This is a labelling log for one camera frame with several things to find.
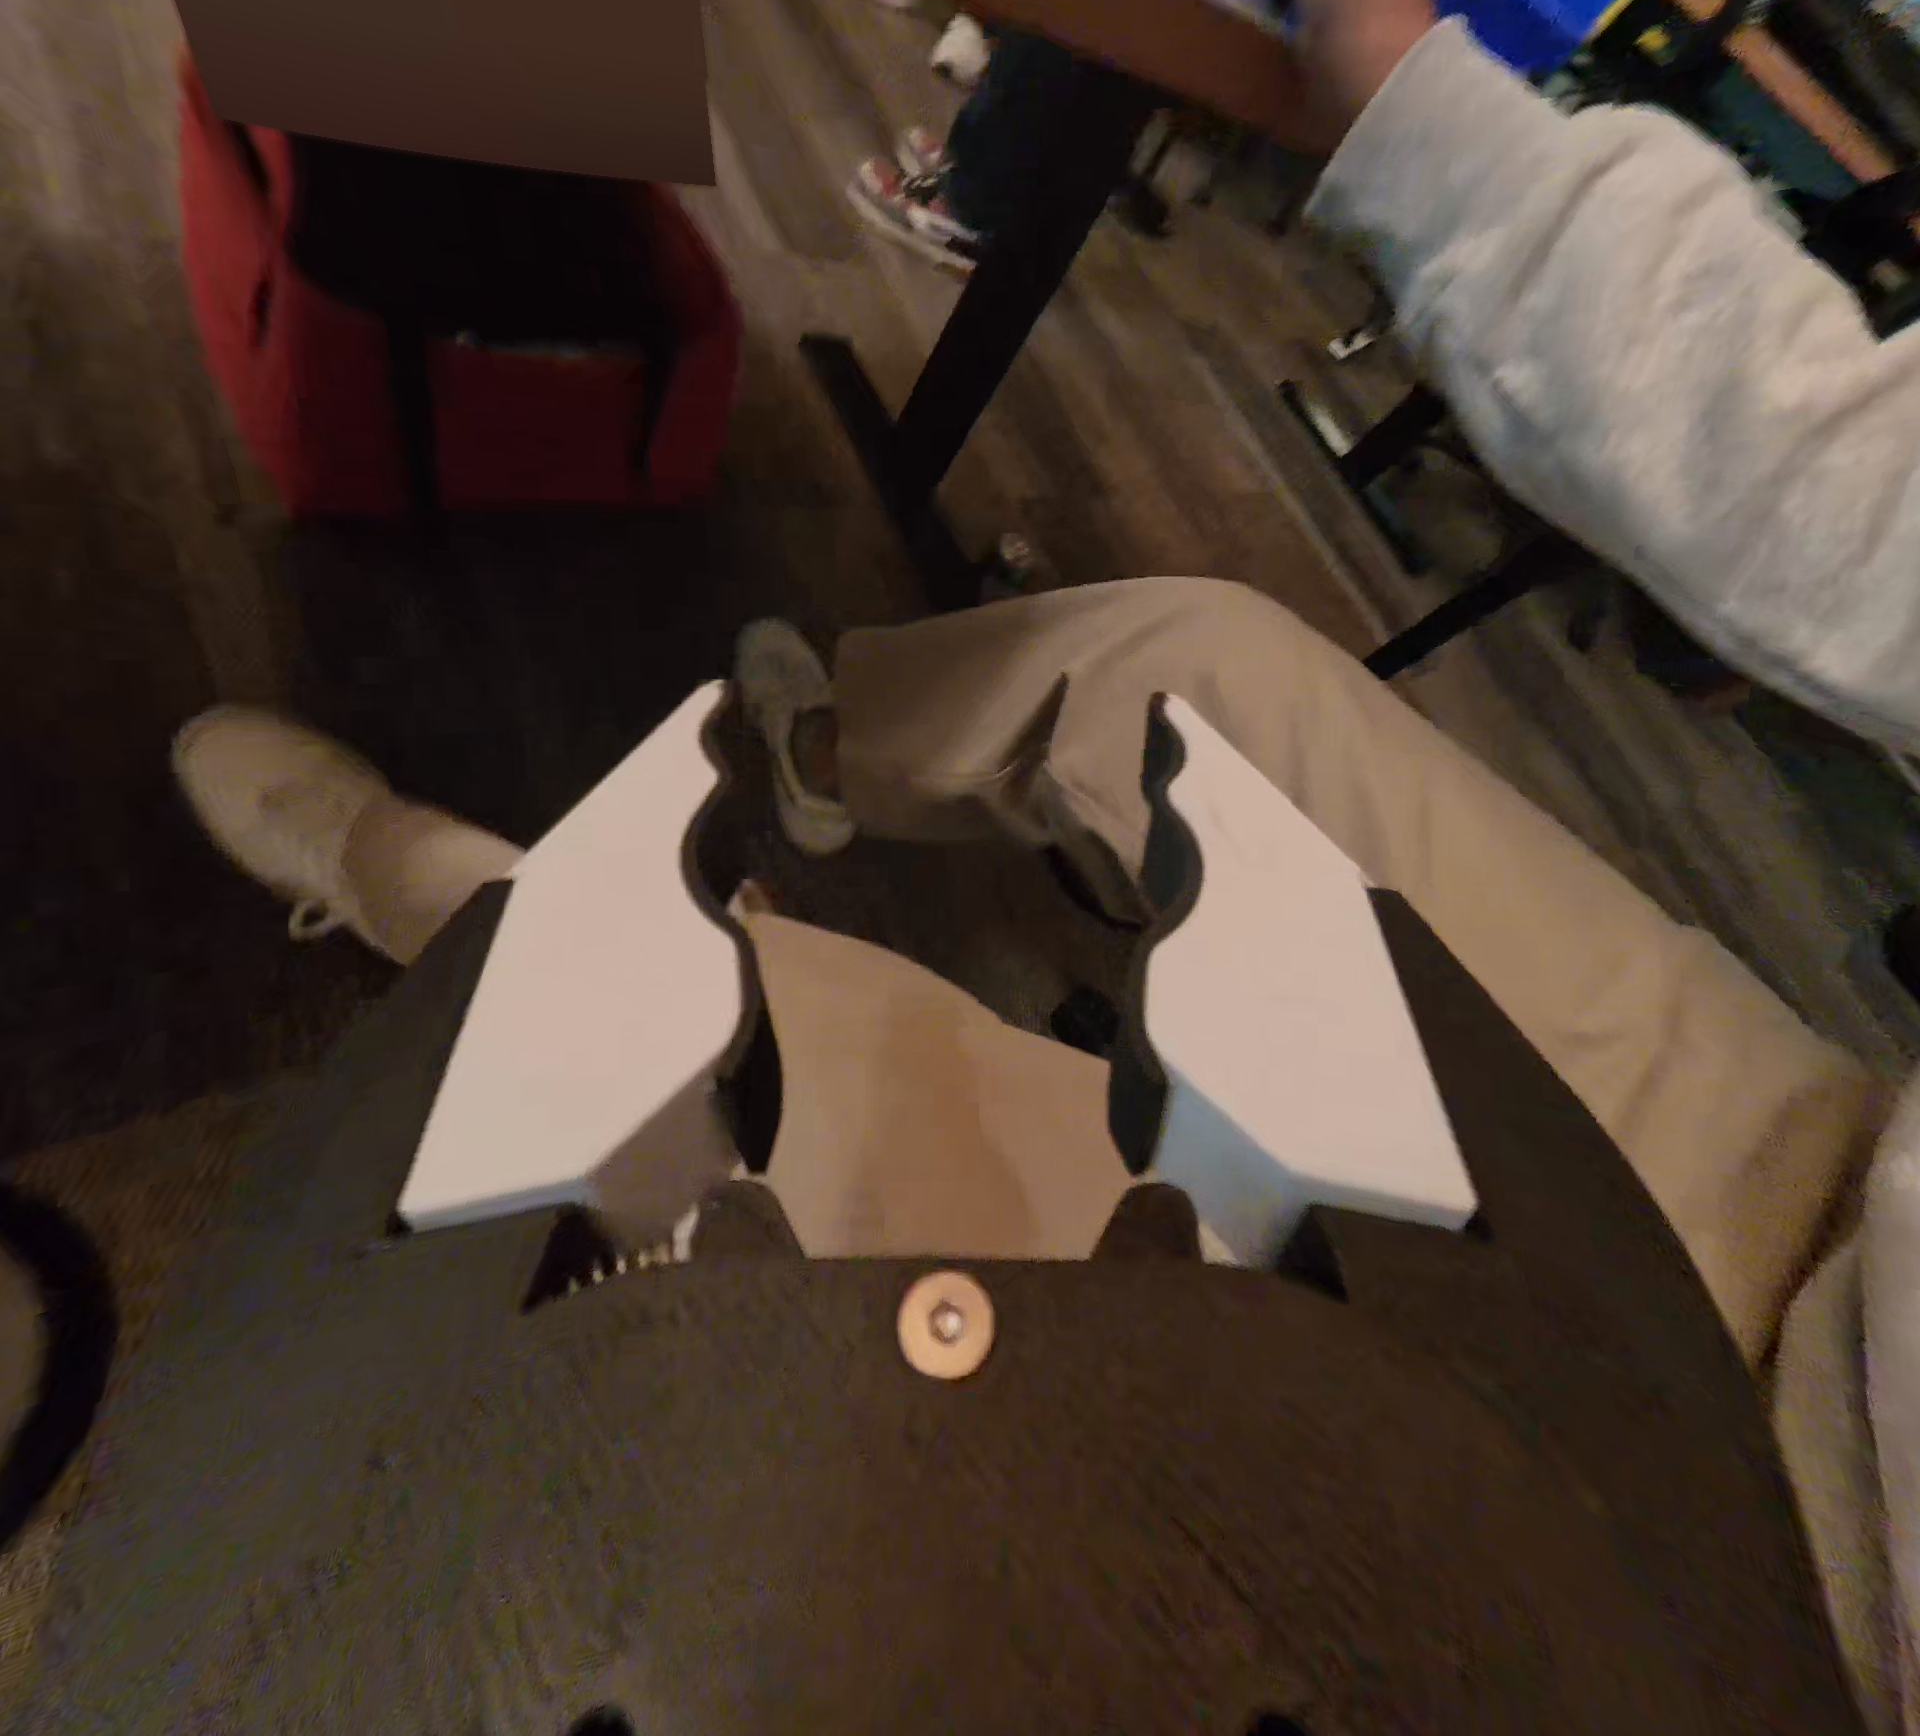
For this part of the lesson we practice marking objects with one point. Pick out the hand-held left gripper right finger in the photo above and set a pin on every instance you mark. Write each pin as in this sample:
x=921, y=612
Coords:
x=1291, y=1031

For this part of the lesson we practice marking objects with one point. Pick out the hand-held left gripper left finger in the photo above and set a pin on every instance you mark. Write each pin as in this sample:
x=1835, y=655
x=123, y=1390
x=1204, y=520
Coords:
x=585, y=1017

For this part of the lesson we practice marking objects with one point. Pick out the person's right forearm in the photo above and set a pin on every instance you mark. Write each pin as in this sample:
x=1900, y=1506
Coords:
x=1620, y=341

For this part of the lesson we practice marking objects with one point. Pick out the white sneaker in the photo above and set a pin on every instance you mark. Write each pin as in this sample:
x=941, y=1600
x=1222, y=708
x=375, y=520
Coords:
x=278, y=790
x=781, y=687

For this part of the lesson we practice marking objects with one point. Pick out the black metal table leg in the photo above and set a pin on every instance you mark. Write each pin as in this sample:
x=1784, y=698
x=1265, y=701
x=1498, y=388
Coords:
x=1478, y=605
x=991, y=310

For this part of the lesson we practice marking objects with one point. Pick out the red fabric bag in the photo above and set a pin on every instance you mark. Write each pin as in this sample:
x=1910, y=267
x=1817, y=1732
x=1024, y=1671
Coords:
x=525, y=416

